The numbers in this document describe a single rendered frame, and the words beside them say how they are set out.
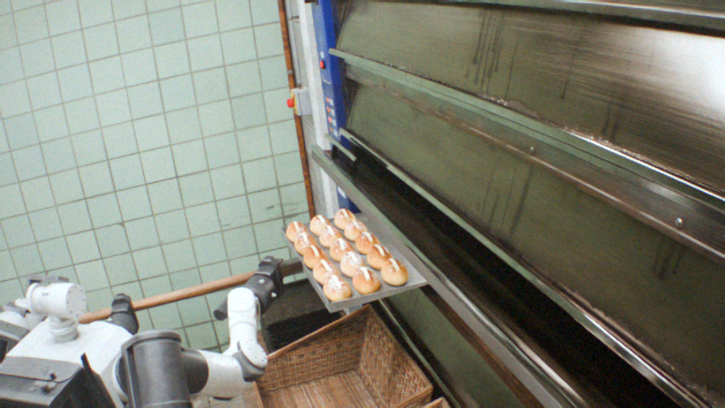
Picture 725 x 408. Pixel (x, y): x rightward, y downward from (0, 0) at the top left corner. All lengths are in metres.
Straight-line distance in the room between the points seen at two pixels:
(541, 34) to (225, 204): 2.23
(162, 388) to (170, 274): 2.04
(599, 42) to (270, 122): 2.23
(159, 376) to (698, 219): 0.86
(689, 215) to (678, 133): 0.10
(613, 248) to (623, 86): 0.24
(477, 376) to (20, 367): 1.02
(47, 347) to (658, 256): 1.06
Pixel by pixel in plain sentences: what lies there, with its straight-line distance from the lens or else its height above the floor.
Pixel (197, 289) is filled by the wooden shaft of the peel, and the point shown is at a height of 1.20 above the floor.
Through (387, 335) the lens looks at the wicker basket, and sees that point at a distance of 2.09.
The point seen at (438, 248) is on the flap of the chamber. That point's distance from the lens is 1.29.
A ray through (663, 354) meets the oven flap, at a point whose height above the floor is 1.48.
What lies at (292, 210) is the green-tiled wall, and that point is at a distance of 3.07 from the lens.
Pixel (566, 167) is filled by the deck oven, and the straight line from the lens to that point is 0.96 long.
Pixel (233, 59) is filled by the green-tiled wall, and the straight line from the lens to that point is 2.87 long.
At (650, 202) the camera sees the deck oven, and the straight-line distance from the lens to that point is 0.82.
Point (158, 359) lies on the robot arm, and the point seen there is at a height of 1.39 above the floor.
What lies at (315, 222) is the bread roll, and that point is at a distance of 1.98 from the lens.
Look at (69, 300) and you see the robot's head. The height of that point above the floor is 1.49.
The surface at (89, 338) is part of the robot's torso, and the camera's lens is 1.24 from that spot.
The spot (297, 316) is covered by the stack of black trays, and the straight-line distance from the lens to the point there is 2.31.
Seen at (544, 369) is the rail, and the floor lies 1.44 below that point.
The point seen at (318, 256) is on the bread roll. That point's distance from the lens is 1.77.
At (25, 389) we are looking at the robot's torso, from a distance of 1.16.
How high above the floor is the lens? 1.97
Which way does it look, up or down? 21 degrees down
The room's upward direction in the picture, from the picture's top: 7 degrees counter-clockwise
